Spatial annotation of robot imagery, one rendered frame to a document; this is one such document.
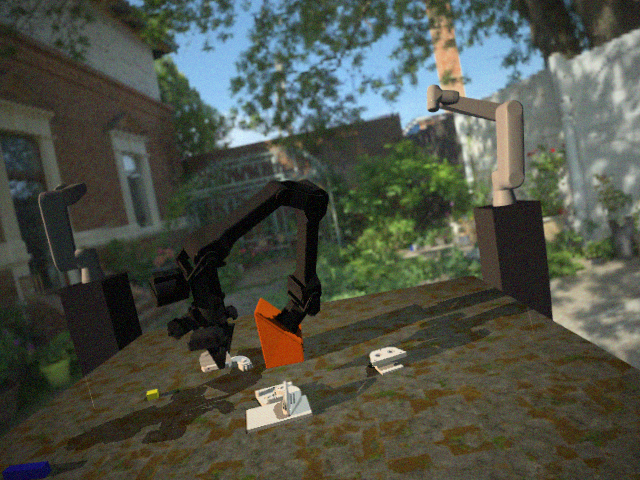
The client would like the small yellow block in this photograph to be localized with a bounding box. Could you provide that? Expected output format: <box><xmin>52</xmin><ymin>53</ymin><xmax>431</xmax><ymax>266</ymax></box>
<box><xmin>146</xmin><ymin>389</ymin><xmax>159</xmax><ymax>401</ymax></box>

